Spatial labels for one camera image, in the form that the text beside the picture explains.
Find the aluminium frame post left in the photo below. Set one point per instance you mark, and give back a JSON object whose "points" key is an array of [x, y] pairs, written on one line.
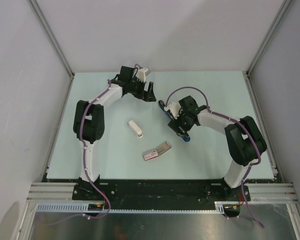
{"points": [[43, 22]]}

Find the red white staple box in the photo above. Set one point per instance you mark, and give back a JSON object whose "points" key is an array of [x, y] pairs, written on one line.
{"points": [[150, 155]]}

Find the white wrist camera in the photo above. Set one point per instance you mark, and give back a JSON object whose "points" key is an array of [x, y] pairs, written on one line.
{"points": [[142, 73], [173, 109]]}

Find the aluminium frame post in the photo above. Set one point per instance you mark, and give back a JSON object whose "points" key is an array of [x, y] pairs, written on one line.
{"points": [[270, 34], [43, 22]]}

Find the aluminium frame crossbar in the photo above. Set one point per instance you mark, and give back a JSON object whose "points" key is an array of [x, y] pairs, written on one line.
{"points": [[270, 193]]}

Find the aluminium frame post right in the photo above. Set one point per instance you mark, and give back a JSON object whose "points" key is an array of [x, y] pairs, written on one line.
{"points": [[270, 34]]}

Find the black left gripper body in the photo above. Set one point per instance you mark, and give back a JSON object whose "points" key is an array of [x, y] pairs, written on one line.
{"points": [[137, 89]]}

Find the white slotted cable duct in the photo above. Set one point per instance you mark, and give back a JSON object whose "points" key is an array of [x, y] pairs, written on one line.
{"points": [[63, 207]]}

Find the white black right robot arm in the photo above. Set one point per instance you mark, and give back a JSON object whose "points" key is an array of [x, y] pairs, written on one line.
{"points": [[244, 139]]}

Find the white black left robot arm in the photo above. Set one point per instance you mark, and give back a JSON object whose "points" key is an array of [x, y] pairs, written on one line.
{"points": [[89, 119]]}

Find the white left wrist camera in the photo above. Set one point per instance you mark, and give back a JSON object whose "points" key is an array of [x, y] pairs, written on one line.
{"points": [[142, 73]]}

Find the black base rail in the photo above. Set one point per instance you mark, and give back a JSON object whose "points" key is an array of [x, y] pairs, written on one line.
{"points": [[163, 194]]}

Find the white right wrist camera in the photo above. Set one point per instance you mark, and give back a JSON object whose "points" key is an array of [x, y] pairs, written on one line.
{"points": [[173, 109]]}

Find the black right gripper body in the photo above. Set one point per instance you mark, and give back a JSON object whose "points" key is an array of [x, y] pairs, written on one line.
{"points": [[182, 121]]}

